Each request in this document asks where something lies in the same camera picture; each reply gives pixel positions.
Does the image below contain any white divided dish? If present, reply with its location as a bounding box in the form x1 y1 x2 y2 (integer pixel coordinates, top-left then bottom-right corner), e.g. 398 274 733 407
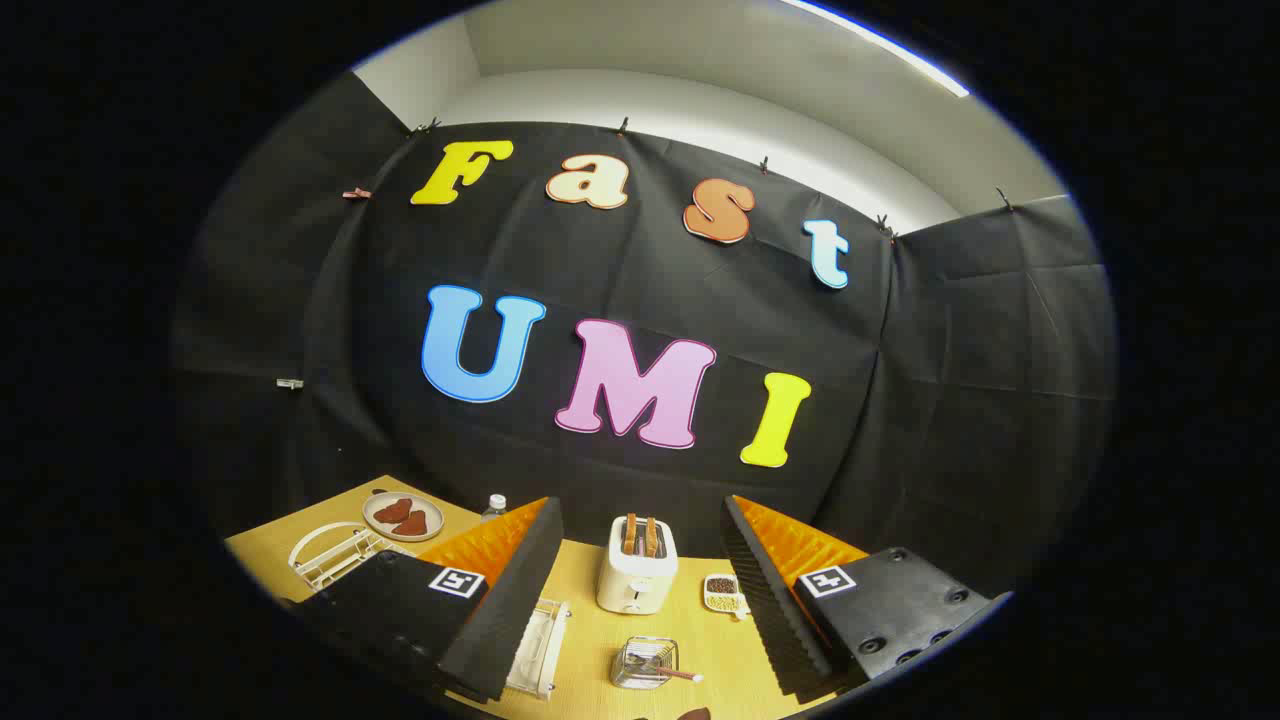
703 574 750 621

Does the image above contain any white toaster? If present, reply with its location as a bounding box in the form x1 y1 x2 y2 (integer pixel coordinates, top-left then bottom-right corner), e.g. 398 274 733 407
597 515 679 615

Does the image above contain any black backdrop cloth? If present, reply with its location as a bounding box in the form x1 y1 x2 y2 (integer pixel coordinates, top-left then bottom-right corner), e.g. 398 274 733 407
170 72 1118 601

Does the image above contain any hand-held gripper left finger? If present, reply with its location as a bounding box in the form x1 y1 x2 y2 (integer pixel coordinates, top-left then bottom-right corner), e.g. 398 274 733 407
300 497 564 704

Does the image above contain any metal wire basket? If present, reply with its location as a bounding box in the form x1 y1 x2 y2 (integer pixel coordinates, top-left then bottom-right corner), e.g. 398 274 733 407
611 637 681 691

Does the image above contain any small beige plate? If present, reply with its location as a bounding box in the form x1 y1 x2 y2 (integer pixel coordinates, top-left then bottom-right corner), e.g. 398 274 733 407
362 490 445 543

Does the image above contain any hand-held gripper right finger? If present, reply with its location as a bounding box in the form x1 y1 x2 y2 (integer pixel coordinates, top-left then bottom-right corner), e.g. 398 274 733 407
721 495 1013 701

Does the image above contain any white wire dish rack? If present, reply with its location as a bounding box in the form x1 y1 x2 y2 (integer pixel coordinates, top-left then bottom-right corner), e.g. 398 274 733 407
289 521 572 700

